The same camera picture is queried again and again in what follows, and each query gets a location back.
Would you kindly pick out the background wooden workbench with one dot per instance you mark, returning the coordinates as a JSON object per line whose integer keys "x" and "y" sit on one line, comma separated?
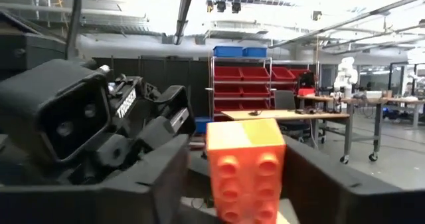
{"x": 382, "y": 101}

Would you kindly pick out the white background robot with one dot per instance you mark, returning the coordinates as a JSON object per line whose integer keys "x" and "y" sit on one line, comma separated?
{"x": 346, "y": 76}

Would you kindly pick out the wooden rolling table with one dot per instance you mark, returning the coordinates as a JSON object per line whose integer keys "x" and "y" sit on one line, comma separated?
{"x": 282, "y": 114}

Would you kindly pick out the black partition wall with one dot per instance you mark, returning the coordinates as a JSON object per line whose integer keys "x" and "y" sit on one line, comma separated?
{"x": 166, "y": 74}

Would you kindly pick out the black box device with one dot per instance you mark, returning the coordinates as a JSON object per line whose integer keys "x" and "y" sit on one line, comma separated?
{"x": 306, "y": 80}

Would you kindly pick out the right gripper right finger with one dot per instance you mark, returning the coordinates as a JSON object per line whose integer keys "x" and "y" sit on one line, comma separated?
{"x": 348, "y": 204}

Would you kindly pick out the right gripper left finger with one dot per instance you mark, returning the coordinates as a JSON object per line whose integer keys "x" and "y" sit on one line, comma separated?
{"x": 99, "y": 204}

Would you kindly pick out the black overhead beam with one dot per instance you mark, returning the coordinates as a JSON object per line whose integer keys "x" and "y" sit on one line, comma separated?
{"x": 184, "y": 14}

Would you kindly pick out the blue floor bin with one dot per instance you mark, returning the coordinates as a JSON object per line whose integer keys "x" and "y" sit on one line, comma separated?
{"x": 203, "y": 125}

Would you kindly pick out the blue storage bin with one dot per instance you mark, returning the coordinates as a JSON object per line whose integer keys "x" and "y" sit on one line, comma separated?
{"x": 228, "y": 51}
{"x": 255, "y": 52}

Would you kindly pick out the grey office chair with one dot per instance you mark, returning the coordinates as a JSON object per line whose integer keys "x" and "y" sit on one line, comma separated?
{"x": 285, "y": 100}

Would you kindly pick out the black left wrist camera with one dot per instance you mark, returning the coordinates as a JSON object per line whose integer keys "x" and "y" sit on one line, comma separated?
{"x": 50, "y": 111}

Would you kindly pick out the small red box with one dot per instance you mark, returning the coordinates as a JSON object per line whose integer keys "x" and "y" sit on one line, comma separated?
{"x": 306, "y": 92}

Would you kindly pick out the red storage bin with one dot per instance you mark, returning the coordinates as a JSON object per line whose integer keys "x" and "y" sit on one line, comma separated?
{"x": 255, "y": 104}
{"x": 255, "y": 73}
{"x": 255, "y": 91}
{"x": 228, "y": 73}
{"x": 228, "y": 91}
{"x": 228, "y": 106}
{"x": 283, "y": 73}

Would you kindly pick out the orange 2x4 toy brick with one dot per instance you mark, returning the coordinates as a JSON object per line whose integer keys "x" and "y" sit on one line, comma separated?
{"x": 245, "y": 171}

